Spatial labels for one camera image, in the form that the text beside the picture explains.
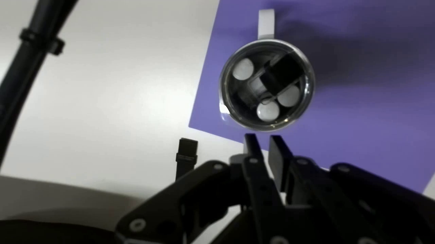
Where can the round silver metal cup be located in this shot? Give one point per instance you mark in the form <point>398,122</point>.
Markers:
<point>267,31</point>

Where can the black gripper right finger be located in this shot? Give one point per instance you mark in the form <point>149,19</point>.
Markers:
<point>354,207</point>

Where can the purple mat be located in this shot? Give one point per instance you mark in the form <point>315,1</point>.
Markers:
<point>362,99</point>

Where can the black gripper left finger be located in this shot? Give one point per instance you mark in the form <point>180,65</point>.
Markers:
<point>213,203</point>

